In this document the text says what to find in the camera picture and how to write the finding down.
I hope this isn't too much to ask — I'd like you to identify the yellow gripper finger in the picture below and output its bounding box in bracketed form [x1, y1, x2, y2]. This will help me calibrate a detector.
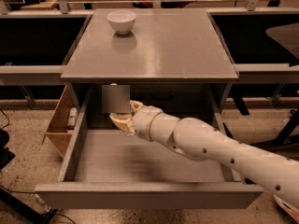
[130, 100, 144, 114]
[109, 113, 135, 133]

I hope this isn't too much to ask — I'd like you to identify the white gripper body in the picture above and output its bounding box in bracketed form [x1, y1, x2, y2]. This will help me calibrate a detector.
[133, 105, 163, 142]

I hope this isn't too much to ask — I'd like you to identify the clear plastic water bottle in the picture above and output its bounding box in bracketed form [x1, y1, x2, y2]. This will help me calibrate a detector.
[102, 83, 133, 117]

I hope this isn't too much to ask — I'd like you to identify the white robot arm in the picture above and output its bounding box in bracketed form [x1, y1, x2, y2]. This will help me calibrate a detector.
[109, 101, 299, 208]

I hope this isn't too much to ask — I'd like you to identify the grey open top drawer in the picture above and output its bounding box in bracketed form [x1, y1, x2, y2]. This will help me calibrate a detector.
[36, 92, 263, 209]

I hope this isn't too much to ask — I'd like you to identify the grey cabinet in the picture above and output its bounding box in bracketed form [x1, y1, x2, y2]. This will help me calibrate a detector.
[62, 8, 238, 129]

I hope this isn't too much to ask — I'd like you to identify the wooden box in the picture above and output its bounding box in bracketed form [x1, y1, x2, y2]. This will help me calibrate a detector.
[45, 87, 75, 157]

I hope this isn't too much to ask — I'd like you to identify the white ceramic bowl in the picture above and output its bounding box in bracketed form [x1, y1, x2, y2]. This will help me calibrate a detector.
[107, 10, 136, 34]

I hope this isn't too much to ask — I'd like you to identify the black stand leg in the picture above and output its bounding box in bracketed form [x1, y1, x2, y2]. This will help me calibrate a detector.
[253, 108, 299, 150]

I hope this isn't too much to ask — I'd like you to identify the white sneaker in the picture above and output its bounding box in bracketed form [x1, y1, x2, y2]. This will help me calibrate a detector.
[274, 196, 299, 224]

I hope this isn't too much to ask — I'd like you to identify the black drawer handle right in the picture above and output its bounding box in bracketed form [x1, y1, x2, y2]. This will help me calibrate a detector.
[152, 91, 174, 101]

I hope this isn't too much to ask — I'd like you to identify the black drawer slide rail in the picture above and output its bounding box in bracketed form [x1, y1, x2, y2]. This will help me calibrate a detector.
[223, 122, 230, 135]

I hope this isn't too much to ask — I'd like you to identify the black floor cable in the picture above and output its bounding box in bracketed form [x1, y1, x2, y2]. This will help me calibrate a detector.
[0, 185, 77, 224]

